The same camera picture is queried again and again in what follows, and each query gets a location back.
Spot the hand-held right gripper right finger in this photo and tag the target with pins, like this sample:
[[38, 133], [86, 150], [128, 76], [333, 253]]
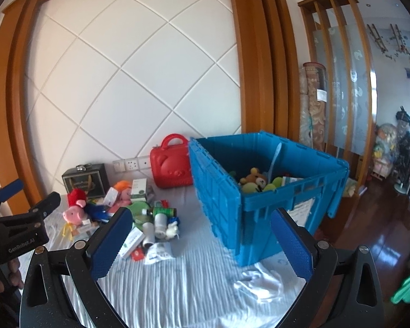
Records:
[[292, 246]]

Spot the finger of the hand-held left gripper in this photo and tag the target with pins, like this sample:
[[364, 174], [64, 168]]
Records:
[[12, 188], [44, 205]]

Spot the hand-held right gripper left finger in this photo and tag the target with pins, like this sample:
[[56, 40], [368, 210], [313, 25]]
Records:
[[111, 242]]

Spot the blue plastic storage crate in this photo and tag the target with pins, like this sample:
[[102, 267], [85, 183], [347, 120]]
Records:
[[259, 218]]

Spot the person's left hand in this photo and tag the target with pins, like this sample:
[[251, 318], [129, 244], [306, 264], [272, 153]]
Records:
[[13, 276]]

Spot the pink pig plush red dress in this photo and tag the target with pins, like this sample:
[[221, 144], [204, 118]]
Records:
[[75, 208]]

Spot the grey white bottle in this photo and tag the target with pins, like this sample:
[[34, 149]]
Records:
[[148, 234]]

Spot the light green round plate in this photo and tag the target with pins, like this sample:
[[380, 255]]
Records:
[[136, 209]]

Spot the crumpled white pouch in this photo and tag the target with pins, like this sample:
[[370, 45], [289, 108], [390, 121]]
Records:
[[159, 252]]

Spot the orange haired pink doll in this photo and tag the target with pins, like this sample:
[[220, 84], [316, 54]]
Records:
[[123, 193]]

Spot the black gift box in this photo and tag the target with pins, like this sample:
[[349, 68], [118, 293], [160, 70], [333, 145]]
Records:
[[88, 177]]

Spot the white plastic bottle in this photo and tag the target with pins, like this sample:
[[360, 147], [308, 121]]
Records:
[[160, 223]]

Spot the white green carton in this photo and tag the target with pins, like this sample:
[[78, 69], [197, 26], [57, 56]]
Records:
[[138, 189]]

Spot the small white blue plush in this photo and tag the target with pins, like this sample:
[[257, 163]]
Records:
[[172, 227]]

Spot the green plush toy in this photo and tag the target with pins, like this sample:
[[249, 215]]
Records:
[[273, 184]]

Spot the yellow plush toy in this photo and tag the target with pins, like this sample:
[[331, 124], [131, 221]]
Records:
[[250, 188]]

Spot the brown bear plush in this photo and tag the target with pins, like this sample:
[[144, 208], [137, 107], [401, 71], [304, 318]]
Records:
[[259, 179]]

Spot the small brown plush toy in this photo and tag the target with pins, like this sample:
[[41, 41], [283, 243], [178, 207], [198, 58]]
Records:
[[246, 179]]

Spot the white green tissue pack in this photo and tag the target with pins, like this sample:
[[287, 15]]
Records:
[[349, 187]]

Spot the light blue striped bedsheet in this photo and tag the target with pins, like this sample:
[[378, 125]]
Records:
[[191, 280]]

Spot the red toy carry case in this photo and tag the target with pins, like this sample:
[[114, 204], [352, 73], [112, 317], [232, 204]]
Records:
[[170, 167]]

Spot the pale floral rolled carpet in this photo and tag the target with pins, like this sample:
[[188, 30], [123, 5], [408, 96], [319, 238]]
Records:
[[304, 116]]

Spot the beige patterned rolled carpet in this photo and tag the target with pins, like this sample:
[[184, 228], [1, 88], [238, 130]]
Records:
[[316, 116]]

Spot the bagged plush toys pile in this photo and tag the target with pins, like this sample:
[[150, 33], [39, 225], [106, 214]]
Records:
[[386, 147]]

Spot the black coat stand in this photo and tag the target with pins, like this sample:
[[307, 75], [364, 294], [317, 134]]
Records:
[[405, 143]]

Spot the wooden frosted glass partition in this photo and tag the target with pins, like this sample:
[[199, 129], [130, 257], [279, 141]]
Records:
[[338, 75]]

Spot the white wall switch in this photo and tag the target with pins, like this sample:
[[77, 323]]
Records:
[[118, 166]]

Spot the white wall socket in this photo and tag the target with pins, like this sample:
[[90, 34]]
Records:
[[131, 164], [144, 162]]

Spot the wooden wall frame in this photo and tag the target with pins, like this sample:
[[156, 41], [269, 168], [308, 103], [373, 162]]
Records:
[[259, 58]]

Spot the wall hanging decoration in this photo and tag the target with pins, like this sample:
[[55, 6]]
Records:
[[396, 41]]

